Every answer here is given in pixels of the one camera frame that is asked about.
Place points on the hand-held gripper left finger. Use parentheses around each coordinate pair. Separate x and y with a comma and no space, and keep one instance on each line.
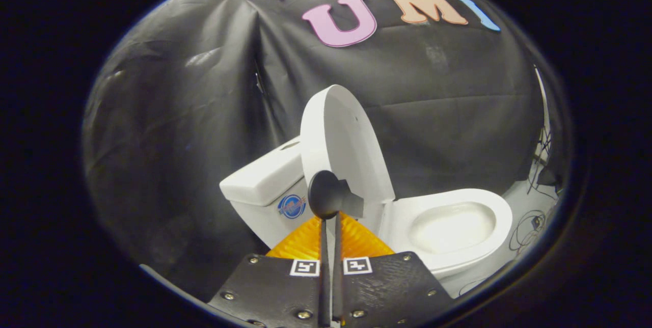
(324,277)

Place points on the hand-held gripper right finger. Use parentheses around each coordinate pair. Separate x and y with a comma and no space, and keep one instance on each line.
(337,277)

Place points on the white toilet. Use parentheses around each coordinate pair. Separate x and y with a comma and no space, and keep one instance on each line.
(265,216)

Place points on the white toilet tank lid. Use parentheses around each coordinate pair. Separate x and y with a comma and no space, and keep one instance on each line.
(265,178)

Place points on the white toilet seat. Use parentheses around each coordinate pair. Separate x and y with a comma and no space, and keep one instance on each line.
(501,216)

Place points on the black backdrop cloth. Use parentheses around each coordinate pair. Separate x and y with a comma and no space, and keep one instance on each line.
(178,114)

